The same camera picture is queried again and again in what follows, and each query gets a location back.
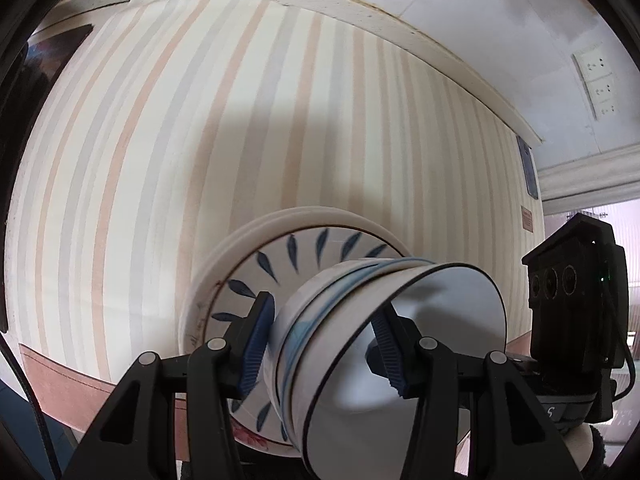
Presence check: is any white bowl black rim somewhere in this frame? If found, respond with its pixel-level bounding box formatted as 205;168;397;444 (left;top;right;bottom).
282;258;506;479

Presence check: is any white floral plate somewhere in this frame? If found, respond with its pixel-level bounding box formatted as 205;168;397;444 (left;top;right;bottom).
180;209;402;361

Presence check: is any white bowl blue rim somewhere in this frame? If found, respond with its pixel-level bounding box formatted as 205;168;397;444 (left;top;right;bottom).
271;257;432;441

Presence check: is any middle wall socket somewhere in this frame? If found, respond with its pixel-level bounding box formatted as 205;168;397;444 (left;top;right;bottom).
586;74;615;105

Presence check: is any wall socket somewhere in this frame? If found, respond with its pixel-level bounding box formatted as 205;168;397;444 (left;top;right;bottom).
573;44;612;82
586;74;615;105
592;98;617;122

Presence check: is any small brown coaster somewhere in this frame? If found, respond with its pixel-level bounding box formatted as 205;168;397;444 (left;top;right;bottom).
521;206;534;233

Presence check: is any blue leaf pattern plate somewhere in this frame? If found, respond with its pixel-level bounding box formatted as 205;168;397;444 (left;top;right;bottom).
202;224;417;449

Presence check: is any blue smartphone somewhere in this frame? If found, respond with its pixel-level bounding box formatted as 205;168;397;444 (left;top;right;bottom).
516;136;539;200

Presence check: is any right wall socket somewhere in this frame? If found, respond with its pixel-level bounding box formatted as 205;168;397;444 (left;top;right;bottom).
592;98;617;122

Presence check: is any white bowl floral front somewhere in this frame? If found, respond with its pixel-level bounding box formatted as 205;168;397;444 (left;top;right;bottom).
261;257;402;426

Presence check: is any striped cat table mat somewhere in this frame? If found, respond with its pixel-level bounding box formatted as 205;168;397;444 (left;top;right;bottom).
4;0;542;430

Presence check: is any black induction cooktop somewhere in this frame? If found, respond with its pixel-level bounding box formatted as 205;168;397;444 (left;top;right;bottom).
22;24;93;88

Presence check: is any left wall socket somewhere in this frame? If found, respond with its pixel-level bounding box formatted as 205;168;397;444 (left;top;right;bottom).
573;44;612;82

